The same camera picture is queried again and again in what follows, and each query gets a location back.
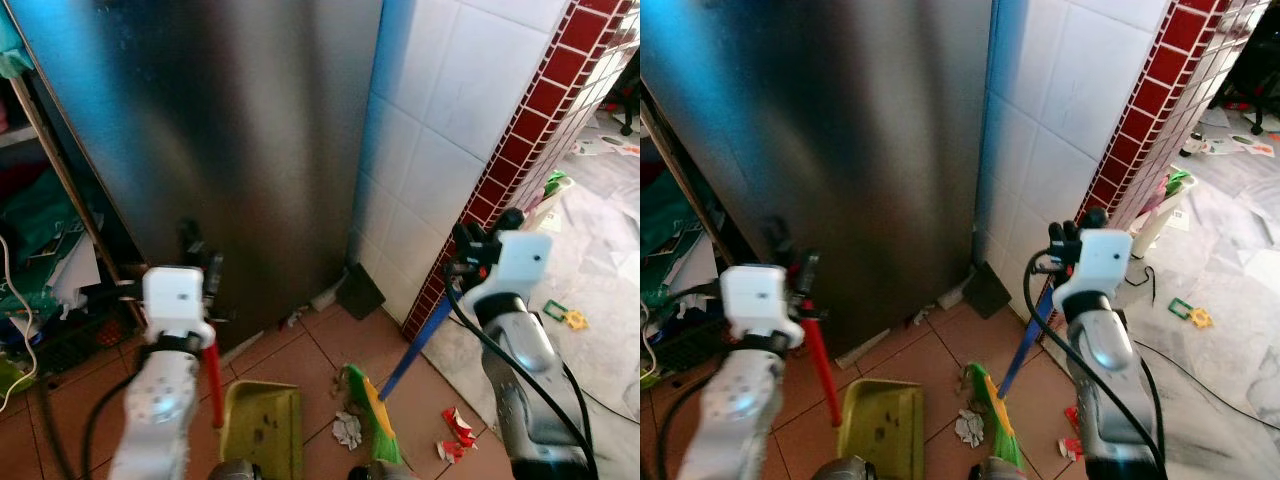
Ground yellow dustpan with red handle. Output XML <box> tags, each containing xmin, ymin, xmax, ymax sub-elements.
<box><xmin>199</xmin><ymin>338</ymin><xmax>305</xmax><ymax>480</ymax></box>
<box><xmin>800</xmin><ymin>310</ymin><xmax>927</xmax><ymax>480</ymax></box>

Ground green broom with blue handle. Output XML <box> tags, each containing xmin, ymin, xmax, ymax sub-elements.
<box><xmin>963</xmin><ymin>206</ymin><xmax>1111</xmax><ymax>471</ymax></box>
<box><xmin>339</xmin><ymin>207</ymin><xmax>528</xmax><ymax>468</ymax></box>

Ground printed papers on floor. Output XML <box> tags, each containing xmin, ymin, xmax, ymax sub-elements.
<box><xmin>572</xmin><ymin>132</ymin><xmax>641</xmax><ymax>159</ymax></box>
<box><xmin>1180</xmin><ymin>128</ymin><xmax>1280</xmax><ymax>163</ymax></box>

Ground white and green plastic object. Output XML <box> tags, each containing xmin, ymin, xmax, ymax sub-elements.
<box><xmin>522</xmin><ymin>169</ymin><xmax>577</xmax><ymax>237</ymax></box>
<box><xmin>1128</xmin><ymin>169</ymin><xmax>1197</xmax><ymax>261</ymax></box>

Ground dark wedge block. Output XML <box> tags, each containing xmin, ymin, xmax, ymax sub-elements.
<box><xmin>961</xmin><ymin>261</ymin><xmax>1012</xmax><ymax>320</ymax></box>
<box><xmin>336</xmin><ymin>262</ymin><xmax>387</xmax><ymax>322</ymax></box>

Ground wooden shelf rack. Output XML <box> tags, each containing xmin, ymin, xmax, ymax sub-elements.
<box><xmin>0</xmin><ymin>68</ymin><xmax>143</xmax><ymax>331</ymax></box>
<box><xmin>640</xmin><ymin>100</ymin><xmax>746</xmax><ymax>326</ymax></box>

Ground green and yellow plastic toy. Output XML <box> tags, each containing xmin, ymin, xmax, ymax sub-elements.
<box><xmin>1167</xmin><ymin>296</ymin><xmax>1215</xmax><ymax>330</ymax></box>
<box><xmin>542</xmin><ymin>297</ymin><xmax>590</xmax><ymax>332</ymax></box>

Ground stainless steel refrigerator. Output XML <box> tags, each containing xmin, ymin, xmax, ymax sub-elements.
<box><xmin>8</xmin><ymin>0</ymin><xmax>387</xmax><ymax>349</ymax></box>
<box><xmin>640</xmin><ymin>0</ymin><xmax>993</xmax><ymax>353</ymax></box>

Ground green cloth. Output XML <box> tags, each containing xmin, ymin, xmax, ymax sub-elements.
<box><xmin>640</xmin><ymin>168</ymin><xmax>723</xmax><ymax>286</ymax></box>
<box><xmin>0</xmin><ymin>168</ymin><xmax>103</xmax><ymax>293</ymax></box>

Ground black plastic crate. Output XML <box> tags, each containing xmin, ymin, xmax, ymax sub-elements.
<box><xmin>28</xmin><ymin>298</ymin><xmax>139</xmax><ymax>377</ymax></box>
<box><xmin>645</xmin><ymin>310</ymin><xmax>729</xmax><ymax>373</ymax></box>

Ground grey robot left leg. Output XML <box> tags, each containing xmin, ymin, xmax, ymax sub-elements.
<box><xmin>810</xmin><ymin>455</ymin><xmax>878</xmax><ymax>480</ymax></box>
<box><xmin>205</xmin><ymin>457</ymin><xmax>263</xmax><ymax>480</ymax></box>

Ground grey robot leg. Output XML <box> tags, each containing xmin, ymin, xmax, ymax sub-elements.
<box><xmin>345</xmin><ymin>460</ymin><xmax>413</xmax><ymax>480</ymax></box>
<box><xmin>205</xmin><ymin>457</ymin><xmax>263</xmax><ymax>480</ymax></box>
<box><xmin>810</xmin><ymin>455</ymin><xmax>878</xmax><ymax>480</ymax></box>
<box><xmin>975</xmin><ymin>456</ymin><xmax>1028</xmax><ymax>480</ymax></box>

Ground red and white paper scraps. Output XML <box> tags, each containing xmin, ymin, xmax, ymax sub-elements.
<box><xmin>1060</xmin><ymin>404</ymin><xmax>1087</xmax><ymax>463</ymax></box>
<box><xmin>436</xmin><ymin>406</ymin><xmax>480</xmax><ymax>465</ymax></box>

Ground crumpled white paper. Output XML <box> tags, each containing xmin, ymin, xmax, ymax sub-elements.
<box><xmin>954</xmin><ymin>409</ymin><xmax>987</xmax><ymax>449</ymax></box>
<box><xmin>331</xmin><ymin>409</ymin><xmax>364</xmax><ymax>450</ymax></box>

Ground black office chair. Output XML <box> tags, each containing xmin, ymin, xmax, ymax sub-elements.
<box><xmin>604</xmin><ymin>48</ymin><xmax>641</xmax><ymax>137</ymax></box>
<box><xmin>1208</xmin><ymin>0</ymin><xmax>1280</xmax><ymax>137</ymax></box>

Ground grey robot right leg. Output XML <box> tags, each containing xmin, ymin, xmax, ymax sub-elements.
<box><xmin>345</xmin><ymin>460</ymin><xmax>413</xmax><ymax>480</ymax></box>
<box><xmin>975</xmin><ymin>456</ymin><xmax>1028</xmax><ymax>480</ymax></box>

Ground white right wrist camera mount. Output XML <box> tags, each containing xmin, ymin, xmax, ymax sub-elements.
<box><xmin>488</xmin><ymin>231</ymin><xmax>555</xmax><ymax>303</ymax></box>
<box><xmin>1054</xmin><ymin>228</ymin><xmax>1135</xmax><ymax>307</ymax></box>

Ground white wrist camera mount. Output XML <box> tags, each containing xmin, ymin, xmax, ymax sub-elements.
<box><xmin>1054</xmin><ymin>228</ymin><xmax>1135</xmax><ymax>307</ymax></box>
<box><xmin>719</xmin><ymin>263</ymin><xmax>803</xmax><ymax>348</ymax></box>
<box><xmin>141</xmin><ymin>265</ymin><xmax>217</xmax><ymax>347</ymax></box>
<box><xmin>488</xmin><ymin>231</ymin><xmax>555</xmax><ymax>303</ymax></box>

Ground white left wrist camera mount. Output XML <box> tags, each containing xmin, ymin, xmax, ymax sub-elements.
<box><xmin>141</xmin><ymin>265</ymin><xmax>217</xmax><ymax>347</ymax></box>
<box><xmin>719</xmin><ymin>263</ymin><xmax>803</xmax><ymax>348</ymax></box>

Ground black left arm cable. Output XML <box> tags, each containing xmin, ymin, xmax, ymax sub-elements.
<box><xmin>80</xmin><ymin>368</ymin><xmax>143</xmax><ymax>480</ymax></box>
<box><xmin>654</xmin><ymin>372</ymin><xmax>723</xmax><ymax>480</ymax></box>

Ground white cord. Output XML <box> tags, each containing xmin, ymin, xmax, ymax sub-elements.
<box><xmin>0</xmin><ymin>234</ymin><xmax>43</xmax><ymax>389</ymax></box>

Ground thin black floor cable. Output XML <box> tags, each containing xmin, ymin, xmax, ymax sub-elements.
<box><xmin>1128</xmin><ymin>264</ymin><xmax>1280</xmax><ymax>413</ymax></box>

